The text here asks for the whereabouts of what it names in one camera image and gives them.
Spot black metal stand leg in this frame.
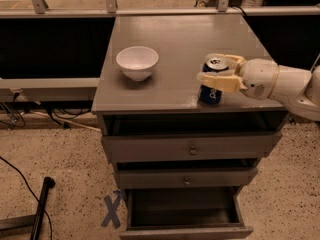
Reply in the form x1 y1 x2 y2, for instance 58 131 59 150
0 176 56 240

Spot grey wooden drawer cabinet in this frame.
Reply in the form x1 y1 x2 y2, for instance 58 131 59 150
91 14 306 240

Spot grey middle drawer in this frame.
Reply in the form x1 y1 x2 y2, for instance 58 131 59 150
114 159 258 189

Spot tangled cables under rail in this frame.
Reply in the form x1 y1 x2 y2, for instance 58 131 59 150
0 91 101 132

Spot white ceramic bowl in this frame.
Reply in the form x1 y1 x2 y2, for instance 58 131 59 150
116 46 159 81

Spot grey metal railing frame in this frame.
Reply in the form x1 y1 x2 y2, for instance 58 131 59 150
0 0 320 102

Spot black floor cable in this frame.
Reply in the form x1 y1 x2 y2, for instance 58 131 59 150
0 155 53 240

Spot white cable at right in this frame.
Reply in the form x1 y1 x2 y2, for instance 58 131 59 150
309 52 320 73

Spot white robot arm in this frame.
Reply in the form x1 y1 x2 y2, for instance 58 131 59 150
197 53 320 121

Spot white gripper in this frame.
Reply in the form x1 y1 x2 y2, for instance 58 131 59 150
196 53 279 100

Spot blue pepsi can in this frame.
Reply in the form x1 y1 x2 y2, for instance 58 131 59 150
198 55 229 105

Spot blue tape cross mark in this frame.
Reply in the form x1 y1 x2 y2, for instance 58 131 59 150
101 190 122 229

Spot grey drawer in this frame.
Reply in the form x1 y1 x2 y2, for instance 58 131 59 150
102 111 286 163
114 159 258 189
120 187 253 240

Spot grey bottom drawer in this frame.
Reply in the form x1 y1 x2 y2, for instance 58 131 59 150
120 187 253 240

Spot grey top drawer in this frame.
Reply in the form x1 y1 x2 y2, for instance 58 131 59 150
102 111 286 163

